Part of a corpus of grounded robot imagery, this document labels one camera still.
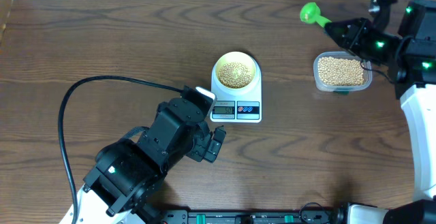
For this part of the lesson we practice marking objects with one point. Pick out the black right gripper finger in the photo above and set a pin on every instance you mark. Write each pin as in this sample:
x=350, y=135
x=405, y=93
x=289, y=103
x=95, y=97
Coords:
x=342, y=37
x=341, y=27

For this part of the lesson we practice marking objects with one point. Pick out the green plastic scoop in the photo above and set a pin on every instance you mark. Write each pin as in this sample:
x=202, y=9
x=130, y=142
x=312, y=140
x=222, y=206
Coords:
x=311, y=14

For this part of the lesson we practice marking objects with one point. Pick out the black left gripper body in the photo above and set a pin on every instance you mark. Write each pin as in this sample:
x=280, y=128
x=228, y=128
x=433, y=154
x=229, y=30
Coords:
x=199, y=143

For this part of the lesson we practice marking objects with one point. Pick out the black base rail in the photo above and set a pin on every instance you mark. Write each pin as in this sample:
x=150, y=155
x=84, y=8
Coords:
x=310, y=216

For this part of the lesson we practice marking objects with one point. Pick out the yellow bowl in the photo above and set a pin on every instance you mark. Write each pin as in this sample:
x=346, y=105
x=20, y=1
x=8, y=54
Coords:
x=236, y=57

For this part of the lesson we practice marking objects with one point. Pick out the white digital kitchen scale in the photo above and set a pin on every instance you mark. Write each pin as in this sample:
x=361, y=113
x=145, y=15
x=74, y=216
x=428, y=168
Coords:
x=237, y=105

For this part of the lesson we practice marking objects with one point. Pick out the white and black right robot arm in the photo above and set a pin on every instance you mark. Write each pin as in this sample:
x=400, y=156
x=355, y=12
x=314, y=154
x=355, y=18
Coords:
x=410, y=58

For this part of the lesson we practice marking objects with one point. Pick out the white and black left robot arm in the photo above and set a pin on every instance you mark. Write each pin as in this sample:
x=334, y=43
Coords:
x=127, y=172

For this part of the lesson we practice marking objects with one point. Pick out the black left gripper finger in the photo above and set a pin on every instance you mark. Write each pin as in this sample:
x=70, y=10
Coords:
x=212, y=151
x=219, y=134

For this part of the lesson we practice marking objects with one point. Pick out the clear container of soybeans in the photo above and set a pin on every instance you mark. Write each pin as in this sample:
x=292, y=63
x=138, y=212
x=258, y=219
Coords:
x=341, y=72

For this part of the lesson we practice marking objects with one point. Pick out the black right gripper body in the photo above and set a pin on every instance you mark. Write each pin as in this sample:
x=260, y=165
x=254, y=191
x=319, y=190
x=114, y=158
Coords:
x=375, y=45

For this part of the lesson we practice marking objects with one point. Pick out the soybeans in bowl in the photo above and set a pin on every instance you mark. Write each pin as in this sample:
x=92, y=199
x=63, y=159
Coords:
x=235, y=75

